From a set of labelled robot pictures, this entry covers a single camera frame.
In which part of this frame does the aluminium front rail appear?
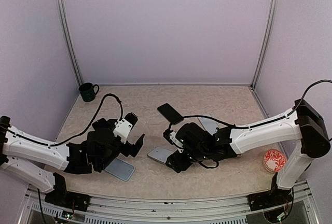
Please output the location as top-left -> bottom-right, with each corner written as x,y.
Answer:
18,179 -> 320,224

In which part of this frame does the red patterned white dish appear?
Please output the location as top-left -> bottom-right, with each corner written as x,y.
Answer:
263,149 -> 287,173

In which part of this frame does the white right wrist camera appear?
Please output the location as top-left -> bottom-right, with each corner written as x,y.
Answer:
163,129 -> 183,149

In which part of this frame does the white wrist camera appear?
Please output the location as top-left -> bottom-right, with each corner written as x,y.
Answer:
163,129 -> 183,149
113,113 -> 138,144

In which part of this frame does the left aluminium corner post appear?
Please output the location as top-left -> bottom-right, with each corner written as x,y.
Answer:
56,0 -> 84,86

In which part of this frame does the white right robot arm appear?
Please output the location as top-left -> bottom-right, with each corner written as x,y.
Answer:
163,100 -> 331,205

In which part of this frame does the light blue phone case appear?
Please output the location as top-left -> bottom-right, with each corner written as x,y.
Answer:
104,158 -> 135,181

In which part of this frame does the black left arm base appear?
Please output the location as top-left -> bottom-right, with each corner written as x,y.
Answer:
45,173 -> 91,212

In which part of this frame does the right aluminium corner post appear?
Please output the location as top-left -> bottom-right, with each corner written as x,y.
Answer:
251,0 -> 278,91

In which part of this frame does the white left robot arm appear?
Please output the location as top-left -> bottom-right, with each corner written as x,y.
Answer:
1,113 -> 144,206

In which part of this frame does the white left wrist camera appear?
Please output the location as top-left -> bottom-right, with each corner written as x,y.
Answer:
113,113 -> 138,144

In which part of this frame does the small black phone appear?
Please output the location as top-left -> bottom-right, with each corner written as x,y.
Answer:
157,103 -> 184,125

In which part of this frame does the dark green mug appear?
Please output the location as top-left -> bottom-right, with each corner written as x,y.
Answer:
79,82 -> 100,102

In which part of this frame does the aluminium corner post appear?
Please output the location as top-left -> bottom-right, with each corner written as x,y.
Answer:
56,0 -> 84,86
251,0 -> 278,91

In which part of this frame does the large silver phone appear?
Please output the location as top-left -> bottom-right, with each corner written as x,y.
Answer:
147,147 -> 174,164

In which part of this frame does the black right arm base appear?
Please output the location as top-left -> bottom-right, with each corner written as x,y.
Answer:
247,173 -> 293,211

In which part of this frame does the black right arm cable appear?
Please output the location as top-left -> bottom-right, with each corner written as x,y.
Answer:
170,79 -> 332,142

